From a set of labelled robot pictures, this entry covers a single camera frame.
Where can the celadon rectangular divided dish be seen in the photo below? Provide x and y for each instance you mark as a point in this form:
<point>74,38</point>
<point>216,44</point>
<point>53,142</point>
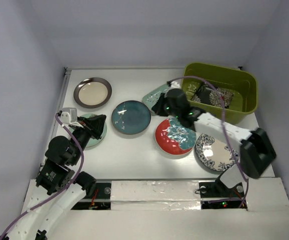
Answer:
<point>152,97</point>

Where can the left aluminium side rail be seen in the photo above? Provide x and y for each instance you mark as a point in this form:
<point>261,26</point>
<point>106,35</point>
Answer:
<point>59,105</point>

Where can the mint green flower plate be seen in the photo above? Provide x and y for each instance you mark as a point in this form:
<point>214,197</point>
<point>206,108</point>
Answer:
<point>93,141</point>

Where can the blue white floral plate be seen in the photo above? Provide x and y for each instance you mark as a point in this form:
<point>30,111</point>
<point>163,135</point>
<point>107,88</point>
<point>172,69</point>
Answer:
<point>214,154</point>

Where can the black square floral plate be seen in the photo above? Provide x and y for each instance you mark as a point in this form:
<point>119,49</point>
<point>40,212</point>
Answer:
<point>209,96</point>

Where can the white foam front bar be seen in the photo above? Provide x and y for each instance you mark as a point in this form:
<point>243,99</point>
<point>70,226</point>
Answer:
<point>154,195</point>

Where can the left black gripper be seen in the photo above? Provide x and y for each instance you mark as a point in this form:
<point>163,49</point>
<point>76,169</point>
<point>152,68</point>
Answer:
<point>95,124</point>

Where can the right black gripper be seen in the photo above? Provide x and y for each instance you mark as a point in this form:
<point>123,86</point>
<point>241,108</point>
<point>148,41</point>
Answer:
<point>158,107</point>

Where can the brown rimmed cream round plate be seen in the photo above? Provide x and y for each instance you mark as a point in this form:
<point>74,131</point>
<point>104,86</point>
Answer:
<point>92,92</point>

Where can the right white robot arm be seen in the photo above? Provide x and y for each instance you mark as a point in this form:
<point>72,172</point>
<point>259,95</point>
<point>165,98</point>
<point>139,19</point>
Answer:
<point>254,146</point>

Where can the dark teal round plate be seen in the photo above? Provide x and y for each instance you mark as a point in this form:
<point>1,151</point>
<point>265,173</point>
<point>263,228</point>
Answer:
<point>131,117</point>

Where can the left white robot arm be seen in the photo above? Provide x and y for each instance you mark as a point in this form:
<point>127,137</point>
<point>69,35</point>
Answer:
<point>60,182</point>

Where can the red and teal floral plate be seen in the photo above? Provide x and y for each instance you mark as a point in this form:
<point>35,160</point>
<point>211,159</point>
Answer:
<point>173,138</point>

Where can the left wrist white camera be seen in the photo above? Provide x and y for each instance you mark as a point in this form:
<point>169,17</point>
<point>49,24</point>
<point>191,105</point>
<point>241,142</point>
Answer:
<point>68,116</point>

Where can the green plastic bin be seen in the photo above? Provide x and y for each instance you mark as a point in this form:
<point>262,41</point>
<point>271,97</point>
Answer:
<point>241,83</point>

